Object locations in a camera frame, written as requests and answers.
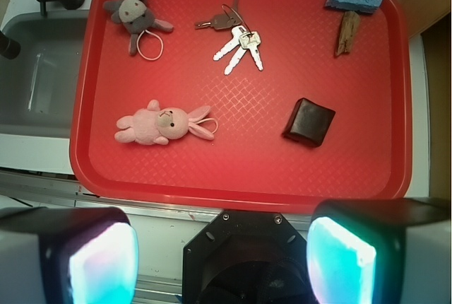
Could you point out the grey plush donkey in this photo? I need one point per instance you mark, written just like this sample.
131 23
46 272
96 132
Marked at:
138 20

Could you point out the pink plush bunny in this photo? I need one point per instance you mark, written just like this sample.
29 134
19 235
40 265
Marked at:
153 125

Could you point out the silver key bunch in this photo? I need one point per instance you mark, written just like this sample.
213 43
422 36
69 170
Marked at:
243 40

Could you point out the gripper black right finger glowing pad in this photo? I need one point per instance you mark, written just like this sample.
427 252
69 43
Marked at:
380 251

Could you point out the dark brown square block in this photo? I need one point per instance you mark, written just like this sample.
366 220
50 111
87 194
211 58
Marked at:
308 123

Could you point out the grey sink basin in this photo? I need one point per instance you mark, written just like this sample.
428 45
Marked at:
38 87

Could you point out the red plastic tray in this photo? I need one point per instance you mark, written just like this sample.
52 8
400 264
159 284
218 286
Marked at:
367 152

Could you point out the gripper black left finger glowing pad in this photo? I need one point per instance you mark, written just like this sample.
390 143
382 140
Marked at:
67 255

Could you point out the brown wood piece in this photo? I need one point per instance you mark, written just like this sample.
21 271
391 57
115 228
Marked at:
347 33

